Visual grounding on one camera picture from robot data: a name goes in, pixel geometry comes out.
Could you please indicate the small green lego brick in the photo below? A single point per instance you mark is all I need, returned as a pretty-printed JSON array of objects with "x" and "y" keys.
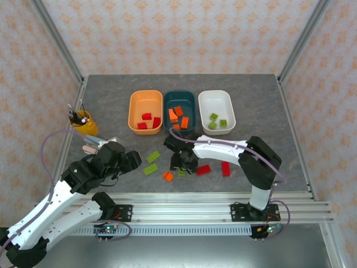
[
  {"x": 181, "y": 173},
  {"x": 223, "y": 123},
  {"x": 212, "y": 125},
  {"x": 214, "y": 115}
]

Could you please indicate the long red lego brick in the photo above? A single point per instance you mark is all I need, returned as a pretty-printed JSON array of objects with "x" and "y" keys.
[
  {"x": 203, "y": 170},
  {"x": 226, "y": 169},
  {"x": 156, "y": 122}
]

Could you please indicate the small orange lego brick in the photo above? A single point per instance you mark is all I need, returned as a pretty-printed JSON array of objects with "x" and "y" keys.
[
  {"x": 168, "y": 176},
  {"x": 176, "y": 127}
]

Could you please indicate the green eight-stud lego plate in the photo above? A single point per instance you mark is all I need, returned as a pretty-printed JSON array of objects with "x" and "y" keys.
[{"x": 153, "y": 156}]

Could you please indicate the long green lego brick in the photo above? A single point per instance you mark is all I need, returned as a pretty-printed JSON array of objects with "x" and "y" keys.
[{"x": 150, "y": 169}]

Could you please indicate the long orange lego brick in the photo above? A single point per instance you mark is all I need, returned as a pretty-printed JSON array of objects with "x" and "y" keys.
[{"x": 184, "y": 123}]

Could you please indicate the small red lego brick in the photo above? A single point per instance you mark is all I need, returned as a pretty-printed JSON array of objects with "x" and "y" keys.
[
  {"x": 142, "y": 126},
  {"x": 146, "y": 116}
]

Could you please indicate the orange sloped lego brick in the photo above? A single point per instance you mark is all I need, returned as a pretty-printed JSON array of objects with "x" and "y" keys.
[{"x": 173, "y": 115}]

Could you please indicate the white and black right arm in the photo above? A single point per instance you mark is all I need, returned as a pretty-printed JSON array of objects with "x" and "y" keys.
[{"x": 223, "y": 152}]

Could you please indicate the yellow pen cup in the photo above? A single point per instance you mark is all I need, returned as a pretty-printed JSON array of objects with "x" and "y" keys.
[{"x": 89, "y": 128}]

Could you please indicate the teal plastic container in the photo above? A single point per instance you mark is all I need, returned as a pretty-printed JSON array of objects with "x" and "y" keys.
[{"x": 180, "y": 97}]

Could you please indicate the white-tipped marker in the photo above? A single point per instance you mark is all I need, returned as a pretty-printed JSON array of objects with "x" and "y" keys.
[{"x": 84, "y": 120}]

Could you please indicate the peach plastic container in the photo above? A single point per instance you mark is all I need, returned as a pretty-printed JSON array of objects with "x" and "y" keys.
[{"x": 145, "y": 100}]

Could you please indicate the white plastic container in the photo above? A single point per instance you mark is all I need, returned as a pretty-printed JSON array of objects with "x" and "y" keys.
[{"x": 216, "y": 100}]

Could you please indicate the left circuit board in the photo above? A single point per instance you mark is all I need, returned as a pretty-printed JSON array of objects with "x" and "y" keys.
[{"x": 108, "y": 229}]

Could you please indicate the circuit board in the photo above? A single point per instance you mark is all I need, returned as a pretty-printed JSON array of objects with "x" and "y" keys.
[
  {"x": 108, "y": 229},
  {"x": 269, "y": 229}
]

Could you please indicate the thin grey stick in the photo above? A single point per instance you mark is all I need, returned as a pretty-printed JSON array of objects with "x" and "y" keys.
[{"x": 82, "y": 107}]

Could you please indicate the right circuit board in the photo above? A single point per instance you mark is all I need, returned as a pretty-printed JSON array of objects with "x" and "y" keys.
[{"x": 269, "y": 229}]

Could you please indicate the aluminium table side rail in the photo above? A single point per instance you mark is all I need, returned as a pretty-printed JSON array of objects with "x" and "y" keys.
[
  {"x": 295, "y": 139},
  {"x": 67, "y": 139}
]

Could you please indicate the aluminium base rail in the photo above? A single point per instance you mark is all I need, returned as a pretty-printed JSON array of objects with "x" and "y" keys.
[{"x": 181, "y": 208}]

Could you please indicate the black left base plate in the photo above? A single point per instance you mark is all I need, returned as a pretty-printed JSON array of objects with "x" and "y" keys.
[{"x": 125, "y": 213}]

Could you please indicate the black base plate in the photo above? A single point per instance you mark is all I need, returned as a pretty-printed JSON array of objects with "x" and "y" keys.
[
  {"x": 125, "y": 213},
  {"x": 237, "y": 213}
]

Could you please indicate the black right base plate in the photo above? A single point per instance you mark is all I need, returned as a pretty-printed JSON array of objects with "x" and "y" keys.
[{"x": 237, "y": 213}]

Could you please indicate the aluminium frame post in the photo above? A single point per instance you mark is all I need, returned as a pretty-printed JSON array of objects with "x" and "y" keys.
[
  {"x": 304, "y": 42},
  {"x": 55, "y": 42}
]

